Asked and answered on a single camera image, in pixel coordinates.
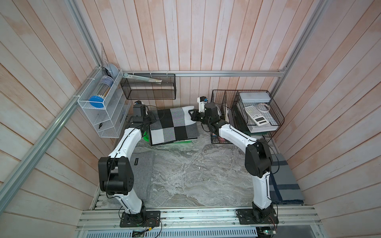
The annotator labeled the black wire desk organizer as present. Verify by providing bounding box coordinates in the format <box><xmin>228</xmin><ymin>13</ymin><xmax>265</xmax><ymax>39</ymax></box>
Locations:
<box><xmin>211</xmin><ymin>89</ymin><xmax>284</xmax><ymax>141</ymax></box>

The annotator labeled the plain grey scarf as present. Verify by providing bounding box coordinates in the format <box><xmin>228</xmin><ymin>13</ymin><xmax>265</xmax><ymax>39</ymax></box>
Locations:
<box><xmin>130</xmin><ymin>151</ymin><xmax>155</xmax><ymax>202</ymax></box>

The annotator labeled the white pencil case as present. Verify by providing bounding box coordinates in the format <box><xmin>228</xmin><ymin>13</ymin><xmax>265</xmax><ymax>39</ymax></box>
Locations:
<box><xmin>239</xmin><ymin>92</ymin><xmax>271</xmax><ymax>103</ymax></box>

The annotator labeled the clear tube blue cap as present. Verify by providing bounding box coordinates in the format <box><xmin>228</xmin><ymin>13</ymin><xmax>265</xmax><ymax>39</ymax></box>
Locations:
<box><xmin>89</xmin><ymin>75</ymin><xmax>114</xmax><ymax>108</ymax></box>

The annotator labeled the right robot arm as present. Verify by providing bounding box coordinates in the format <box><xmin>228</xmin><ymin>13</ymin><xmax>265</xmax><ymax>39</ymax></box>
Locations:
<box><xmin>188</xmin><ymin>103</ymin><xmax>273</xmax><ymax>213</ymax></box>

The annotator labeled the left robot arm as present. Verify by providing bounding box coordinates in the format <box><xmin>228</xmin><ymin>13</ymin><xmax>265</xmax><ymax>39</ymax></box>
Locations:
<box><xmin>98</xmin><ymin>101</ymin><xmax>154</xmax><ymax>216</ymax></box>

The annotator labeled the white wire wall shelf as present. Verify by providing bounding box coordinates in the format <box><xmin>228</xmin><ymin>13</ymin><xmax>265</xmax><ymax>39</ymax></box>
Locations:
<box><xmin>77</xmin><ymin>68</ymin><xmax>131</xmax><ymax>138</ymax></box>

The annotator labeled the smiley houndstooth knit scarf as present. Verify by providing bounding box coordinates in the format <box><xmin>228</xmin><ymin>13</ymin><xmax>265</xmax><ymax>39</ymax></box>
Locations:
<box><xmin>173</xmin><ymin>140</ymin><xmax>193</xmax><ymax>144</ymax></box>

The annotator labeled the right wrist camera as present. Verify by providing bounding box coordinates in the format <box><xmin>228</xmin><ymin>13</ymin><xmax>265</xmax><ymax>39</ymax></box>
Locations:
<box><xmin>197</xmin><ymin>96</ymin><xmax>208</xmax><ymax>113</ymax></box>

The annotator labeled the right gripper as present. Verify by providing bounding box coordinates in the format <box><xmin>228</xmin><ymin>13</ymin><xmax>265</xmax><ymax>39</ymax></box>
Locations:
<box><xmin>188</xmin><ymin>109</ymin><xmax>211</xmax><ymax>127</ymax></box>

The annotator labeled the white notebook under calculator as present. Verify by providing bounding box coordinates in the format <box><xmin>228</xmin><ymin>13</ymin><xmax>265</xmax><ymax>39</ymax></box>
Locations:
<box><xmin>248</xmin><ymin>124</ymin><xmax>278</xmax><ymax>133</ymax></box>

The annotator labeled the aluminium front rail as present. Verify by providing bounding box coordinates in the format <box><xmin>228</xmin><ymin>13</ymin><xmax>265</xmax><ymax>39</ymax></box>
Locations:
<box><xmin>76</xmin><ymin>205</ymin><xmax>322</xmax><ymax>231</ymax></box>

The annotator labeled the white calculator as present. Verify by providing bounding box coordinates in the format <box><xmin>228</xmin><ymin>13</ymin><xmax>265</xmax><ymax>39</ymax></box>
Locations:
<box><xmin>245</xmin><ymin>106</ymin><xmax>269</xmax><ymax>126</ymax></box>

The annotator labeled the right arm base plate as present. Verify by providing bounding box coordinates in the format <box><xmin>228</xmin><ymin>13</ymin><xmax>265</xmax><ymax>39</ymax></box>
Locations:
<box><xmin>236</xmin><ymin>206</ymin><xmax>279</xmax><ymax>225</ymax></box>

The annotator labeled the black mesh wall basket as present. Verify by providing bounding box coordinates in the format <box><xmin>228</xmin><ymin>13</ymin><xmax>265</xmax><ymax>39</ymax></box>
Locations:
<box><xmin>120</xmin><ymin>73</ymin><xmax>177</xmax><ymax>100</ymax></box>

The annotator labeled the green plastic basket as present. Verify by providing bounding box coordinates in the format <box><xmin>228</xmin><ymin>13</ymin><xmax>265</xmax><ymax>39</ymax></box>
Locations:
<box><xmin>143</xmin><ymin>131</ymin><xmax>195</xmax><ymax>146</ymax></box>

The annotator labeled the grey navy striped scarf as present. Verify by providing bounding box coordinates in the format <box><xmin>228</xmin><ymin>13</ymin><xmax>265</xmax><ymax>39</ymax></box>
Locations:
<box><xmin>269</xmin><ymin>154</ymin><xmax>305</xmax><ymax>205</ymax></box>

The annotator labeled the black white checkered scarf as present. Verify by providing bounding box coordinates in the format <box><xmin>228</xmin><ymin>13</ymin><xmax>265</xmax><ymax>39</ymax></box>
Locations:
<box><xmin>149</xmin><ymin>106</ymin><xmax>199</xmax><ymax>140</ymax></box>

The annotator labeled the ruler in mesh basket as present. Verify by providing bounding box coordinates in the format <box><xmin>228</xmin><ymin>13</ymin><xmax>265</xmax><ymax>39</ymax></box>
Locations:
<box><xmin>124</xmin><ymin>73</ymin><xmax>162</xmax><ymax>83</ymax></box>

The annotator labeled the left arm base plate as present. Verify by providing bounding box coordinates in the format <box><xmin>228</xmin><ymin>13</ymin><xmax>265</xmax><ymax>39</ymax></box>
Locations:
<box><xmin>120</xmin><ymin>210</ymin><xmax>161</xmax><ymax>228</ymax></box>

